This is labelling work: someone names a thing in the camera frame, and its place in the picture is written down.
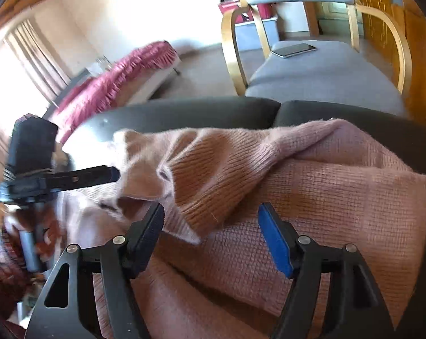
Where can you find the beige window curtain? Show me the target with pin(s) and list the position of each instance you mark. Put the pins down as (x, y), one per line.
(35, 57)

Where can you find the bed with red blanket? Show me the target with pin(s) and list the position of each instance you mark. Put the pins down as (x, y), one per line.
(111, 89)

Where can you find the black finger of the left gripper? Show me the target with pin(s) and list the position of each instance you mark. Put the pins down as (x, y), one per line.
(84, 178)

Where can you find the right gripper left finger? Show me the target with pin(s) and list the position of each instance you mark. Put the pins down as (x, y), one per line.
(85, 280)

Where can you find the smartphone on chair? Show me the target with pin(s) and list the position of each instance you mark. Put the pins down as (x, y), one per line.
(292, 50)

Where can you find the pink knitted sweater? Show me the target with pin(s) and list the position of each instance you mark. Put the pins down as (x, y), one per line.
(211, 275)

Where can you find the grey cushioned wooden armchair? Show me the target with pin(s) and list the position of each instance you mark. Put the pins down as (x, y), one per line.
(335, 72)

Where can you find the wooden wardrobe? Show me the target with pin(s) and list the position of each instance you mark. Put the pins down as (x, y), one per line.
(412, 23)

